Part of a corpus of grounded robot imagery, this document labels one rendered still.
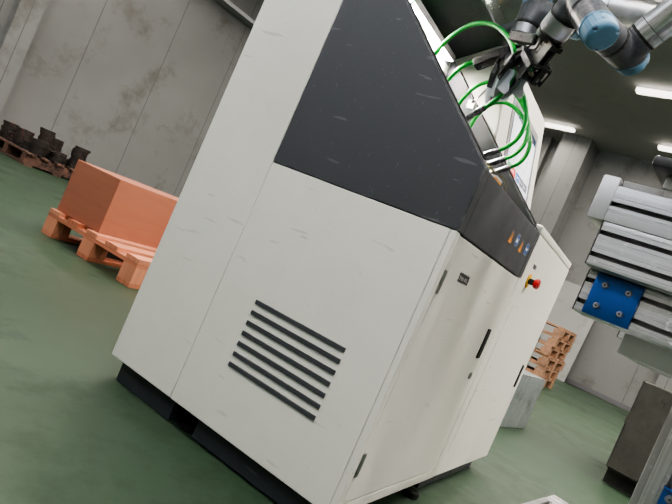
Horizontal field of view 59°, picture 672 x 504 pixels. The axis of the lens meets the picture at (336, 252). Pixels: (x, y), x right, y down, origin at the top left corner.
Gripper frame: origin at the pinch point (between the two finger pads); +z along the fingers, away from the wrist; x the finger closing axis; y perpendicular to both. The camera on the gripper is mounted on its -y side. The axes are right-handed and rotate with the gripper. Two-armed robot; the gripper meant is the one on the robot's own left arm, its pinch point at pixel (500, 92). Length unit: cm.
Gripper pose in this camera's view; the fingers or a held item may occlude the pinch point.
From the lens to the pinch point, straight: 171.3
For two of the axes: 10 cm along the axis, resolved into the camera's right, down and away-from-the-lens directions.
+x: 9.1, 1.5, 3.9
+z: -4.0, 5.8, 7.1
